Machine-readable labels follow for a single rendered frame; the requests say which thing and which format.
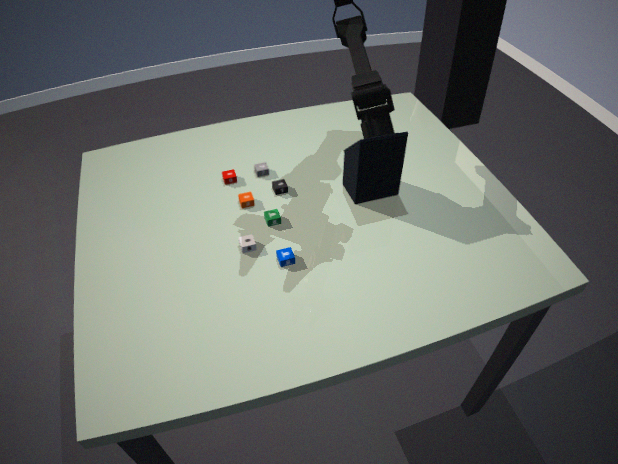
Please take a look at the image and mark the green block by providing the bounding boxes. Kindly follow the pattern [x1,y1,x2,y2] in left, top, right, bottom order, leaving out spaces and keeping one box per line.
[264,209,281,227]

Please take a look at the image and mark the orange digit block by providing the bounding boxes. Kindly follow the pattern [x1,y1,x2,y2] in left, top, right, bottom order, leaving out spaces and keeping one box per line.
[239,191,254,208]

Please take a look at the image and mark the red block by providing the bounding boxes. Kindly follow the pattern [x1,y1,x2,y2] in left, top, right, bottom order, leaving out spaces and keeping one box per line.
[222,169,237,185]

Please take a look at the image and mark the blue block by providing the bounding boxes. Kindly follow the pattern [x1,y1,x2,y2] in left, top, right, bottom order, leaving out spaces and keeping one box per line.
[276,247,295,267]

